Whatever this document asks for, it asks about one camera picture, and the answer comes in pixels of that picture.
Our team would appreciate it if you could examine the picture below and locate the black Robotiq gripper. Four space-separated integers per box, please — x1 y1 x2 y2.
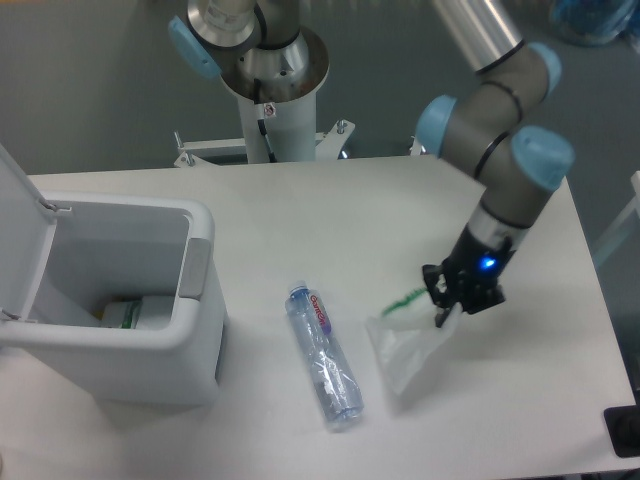
422 226 513 328

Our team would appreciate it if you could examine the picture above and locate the clear plastic bag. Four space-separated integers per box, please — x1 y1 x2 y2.
365 288 462 395

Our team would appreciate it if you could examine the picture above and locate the clear plastic water bottle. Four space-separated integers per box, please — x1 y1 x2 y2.
285 281 364 432

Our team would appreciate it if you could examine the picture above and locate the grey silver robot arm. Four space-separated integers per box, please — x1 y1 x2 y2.
168 1 575 326

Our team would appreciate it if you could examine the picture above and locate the white open trash can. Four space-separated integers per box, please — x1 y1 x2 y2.
1 153 228 405

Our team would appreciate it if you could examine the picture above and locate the black clamp at table edge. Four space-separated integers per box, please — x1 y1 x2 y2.
603 405 639 458

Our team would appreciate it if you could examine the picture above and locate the green white box in bin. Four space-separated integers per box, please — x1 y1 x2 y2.
99 296 174 331

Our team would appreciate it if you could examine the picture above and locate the blue plastic bag on floor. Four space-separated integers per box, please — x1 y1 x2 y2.
548 0 639 47

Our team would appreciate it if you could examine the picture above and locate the white frame at right edge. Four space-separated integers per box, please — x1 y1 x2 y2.
592 171 639 269

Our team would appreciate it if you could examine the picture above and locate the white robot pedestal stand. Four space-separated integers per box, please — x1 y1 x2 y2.
172 27 354 169

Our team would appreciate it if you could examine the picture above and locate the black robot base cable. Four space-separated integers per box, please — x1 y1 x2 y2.
252 78 278 164

